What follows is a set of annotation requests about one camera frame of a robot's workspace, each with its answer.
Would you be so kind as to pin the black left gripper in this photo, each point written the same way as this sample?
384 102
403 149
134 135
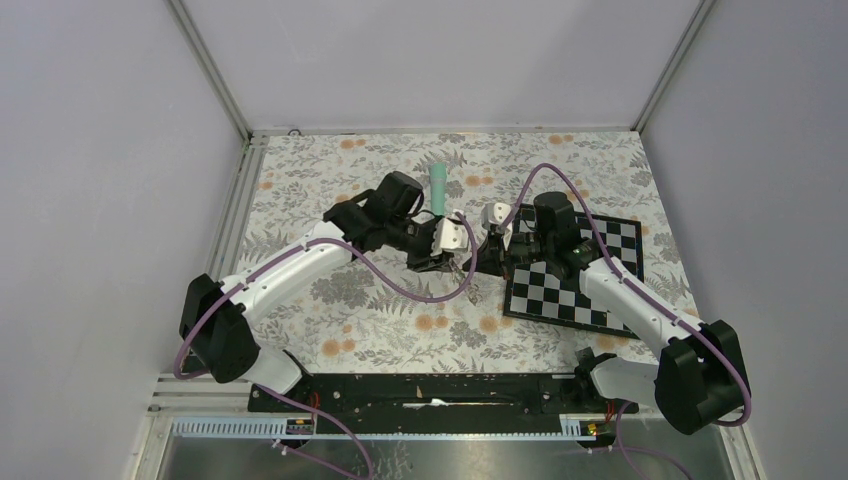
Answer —
426 261

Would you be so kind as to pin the white slotted cable duct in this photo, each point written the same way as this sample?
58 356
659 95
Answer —
294 428

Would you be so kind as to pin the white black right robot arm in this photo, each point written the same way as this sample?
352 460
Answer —
564 266

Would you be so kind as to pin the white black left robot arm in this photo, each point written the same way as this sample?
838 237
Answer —
219 317

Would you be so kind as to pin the silver carabiner keyring with chain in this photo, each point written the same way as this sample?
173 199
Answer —
467 285

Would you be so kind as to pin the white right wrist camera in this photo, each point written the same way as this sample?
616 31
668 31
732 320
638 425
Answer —
496 217

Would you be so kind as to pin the black white checkerboard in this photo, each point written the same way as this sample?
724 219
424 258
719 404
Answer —
534 293

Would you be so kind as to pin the teal rolling pin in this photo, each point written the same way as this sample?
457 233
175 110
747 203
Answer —
438 180

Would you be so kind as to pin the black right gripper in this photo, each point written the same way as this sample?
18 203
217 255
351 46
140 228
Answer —
489 262

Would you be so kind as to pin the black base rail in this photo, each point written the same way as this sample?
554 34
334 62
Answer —
443 402

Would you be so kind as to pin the floral patterned table mat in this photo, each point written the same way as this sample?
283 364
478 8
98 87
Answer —
349 321

